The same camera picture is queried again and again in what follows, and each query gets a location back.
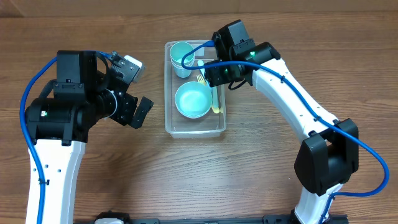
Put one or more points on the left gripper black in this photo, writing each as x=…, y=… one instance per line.
x=125, y=114

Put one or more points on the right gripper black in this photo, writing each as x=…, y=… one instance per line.
x=211, y=76

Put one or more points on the light blue fork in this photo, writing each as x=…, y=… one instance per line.
x=215, y=106
x=200, y=63

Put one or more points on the yellow plastic fork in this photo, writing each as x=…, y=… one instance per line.
x=201, y=80

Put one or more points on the light blue bowl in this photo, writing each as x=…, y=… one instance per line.
x=193, y=100

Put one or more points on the blue cup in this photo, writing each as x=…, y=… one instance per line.
x=182, y=72

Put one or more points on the white cup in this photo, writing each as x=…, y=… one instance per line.
x=176, y=65

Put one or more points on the teal cup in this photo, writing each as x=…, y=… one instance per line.
x=178, y=50

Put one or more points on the white plastic spoon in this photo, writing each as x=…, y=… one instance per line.
x=221, y=104

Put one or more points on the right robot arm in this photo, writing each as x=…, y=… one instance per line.
x=326, y=159

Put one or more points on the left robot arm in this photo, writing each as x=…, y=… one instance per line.
x=56, y=148

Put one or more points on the clear plastic container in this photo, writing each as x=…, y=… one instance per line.
x=177, y=125

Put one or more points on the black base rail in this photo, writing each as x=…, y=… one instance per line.
x=119, y=217

